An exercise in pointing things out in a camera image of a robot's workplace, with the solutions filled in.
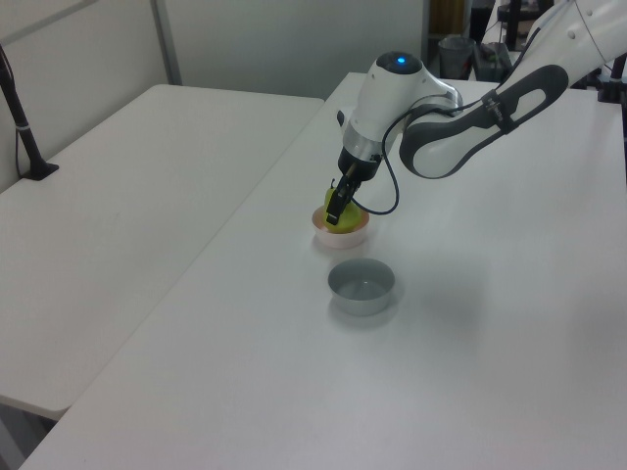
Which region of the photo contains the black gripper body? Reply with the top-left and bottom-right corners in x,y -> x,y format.
336,146 -> 381,186

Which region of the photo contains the green pear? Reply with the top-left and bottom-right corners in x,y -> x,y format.
320,178 -> 364,234

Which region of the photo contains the pink bowl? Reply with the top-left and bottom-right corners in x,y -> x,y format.
312,206 -> 371,249

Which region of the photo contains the grey bowl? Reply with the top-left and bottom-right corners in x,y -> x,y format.
326,258 -> 397,317

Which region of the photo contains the bin with plastic liner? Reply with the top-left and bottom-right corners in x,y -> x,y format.
437,34 -> 477,80

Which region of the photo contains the white side table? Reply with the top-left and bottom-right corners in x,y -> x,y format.
0,83 -> 326,466

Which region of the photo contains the black stand with foot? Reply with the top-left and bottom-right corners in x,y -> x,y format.
595,52 -> 627,104

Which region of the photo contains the black pole with clamp base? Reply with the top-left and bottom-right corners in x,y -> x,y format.
0,43 -> 61,182

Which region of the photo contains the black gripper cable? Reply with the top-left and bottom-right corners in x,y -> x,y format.
352,97 -> 479,216

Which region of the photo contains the black background post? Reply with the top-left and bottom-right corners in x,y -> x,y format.
504,0 -> 524,51

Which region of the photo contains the grey metal partition post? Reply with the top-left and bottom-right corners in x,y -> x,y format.
149,0 -> 183,87

